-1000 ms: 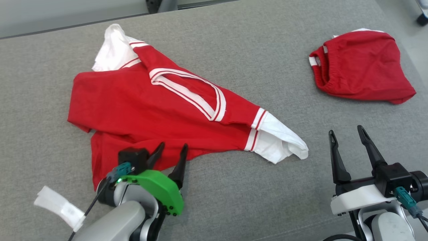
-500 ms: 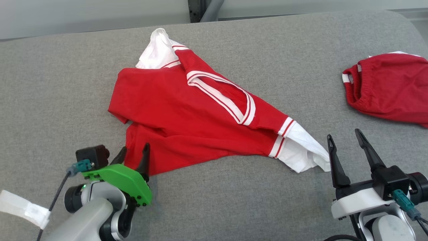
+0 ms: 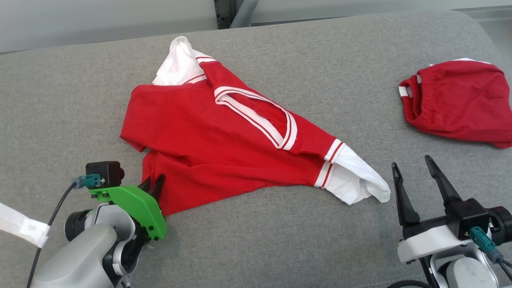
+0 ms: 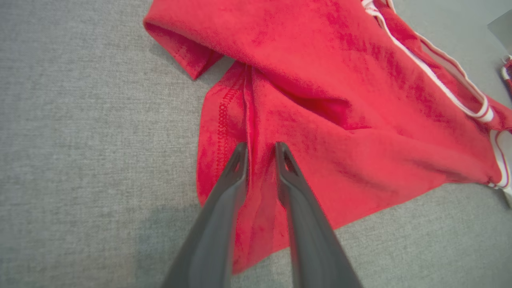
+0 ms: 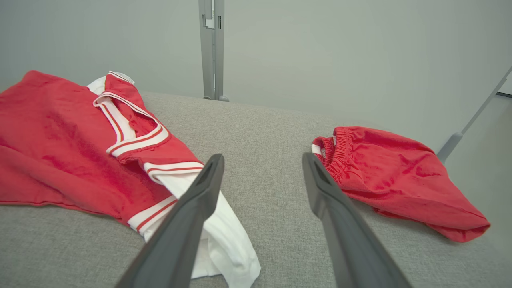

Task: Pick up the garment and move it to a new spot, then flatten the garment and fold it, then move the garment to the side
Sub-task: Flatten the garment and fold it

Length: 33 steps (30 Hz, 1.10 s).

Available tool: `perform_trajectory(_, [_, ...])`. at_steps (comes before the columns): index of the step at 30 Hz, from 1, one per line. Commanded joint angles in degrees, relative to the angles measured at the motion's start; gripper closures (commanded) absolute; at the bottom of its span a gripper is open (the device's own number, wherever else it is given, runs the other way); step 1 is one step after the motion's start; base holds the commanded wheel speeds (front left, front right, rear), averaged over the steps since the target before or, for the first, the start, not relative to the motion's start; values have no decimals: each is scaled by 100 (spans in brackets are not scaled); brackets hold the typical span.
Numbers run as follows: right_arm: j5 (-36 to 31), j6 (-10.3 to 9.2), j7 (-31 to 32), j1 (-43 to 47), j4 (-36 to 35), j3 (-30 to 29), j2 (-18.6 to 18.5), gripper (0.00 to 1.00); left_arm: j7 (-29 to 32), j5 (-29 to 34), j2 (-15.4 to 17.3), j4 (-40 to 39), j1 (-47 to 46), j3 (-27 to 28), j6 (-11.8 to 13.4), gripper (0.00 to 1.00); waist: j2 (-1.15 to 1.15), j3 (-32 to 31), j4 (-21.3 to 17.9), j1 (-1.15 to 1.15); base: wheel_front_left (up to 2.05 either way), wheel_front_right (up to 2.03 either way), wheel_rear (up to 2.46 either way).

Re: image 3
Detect red Bulls 23 shorts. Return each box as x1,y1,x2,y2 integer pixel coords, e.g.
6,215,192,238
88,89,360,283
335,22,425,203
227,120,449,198
398,58,512,149

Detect teal-plug camera cable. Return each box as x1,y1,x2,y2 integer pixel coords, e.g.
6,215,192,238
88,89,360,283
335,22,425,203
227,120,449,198
468,226,512,281
26,174,106,288

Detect teal-plug right camera cable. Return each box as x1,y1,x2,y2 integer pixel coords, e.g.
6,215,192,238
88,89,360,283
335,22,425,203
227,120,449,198
468,226,512,281

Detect grey slanted frame leg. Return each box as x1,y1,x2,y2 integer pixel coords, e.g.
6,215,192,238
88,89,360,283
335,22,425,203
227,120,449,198
229,0,259,29

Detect red Bulls basketball jersey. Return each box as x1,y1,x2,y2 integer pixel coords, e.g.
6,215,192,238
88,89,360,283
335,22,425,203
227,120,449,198
120,36,392,217

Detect white tape label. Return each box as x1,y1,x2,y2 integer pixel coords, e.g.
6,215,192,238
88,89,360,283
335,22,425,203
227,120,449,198
0,202,52,249

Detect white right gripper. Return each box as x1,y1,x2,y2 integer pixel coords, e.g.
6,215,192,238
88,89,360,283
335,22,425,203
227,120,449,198
392,155,481,264

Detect black metal post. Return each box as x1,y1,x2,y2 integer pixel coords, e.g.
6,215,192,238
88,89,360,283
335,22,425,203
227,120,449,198
214,0,237,30

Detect teal-plug left camera cable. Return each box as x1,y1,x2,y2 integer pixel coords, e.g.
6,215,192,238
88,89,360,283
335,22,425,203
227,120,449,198
26,174,106,288

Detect grey fabric panel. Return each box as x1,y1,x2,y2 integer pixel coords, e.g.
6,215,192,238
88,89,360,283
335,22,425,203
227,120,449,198
0,10,512,288

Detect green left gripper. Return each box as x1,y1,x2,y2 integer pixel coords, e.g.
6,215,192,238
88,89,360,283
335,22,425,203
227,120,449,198
88,174,168,242

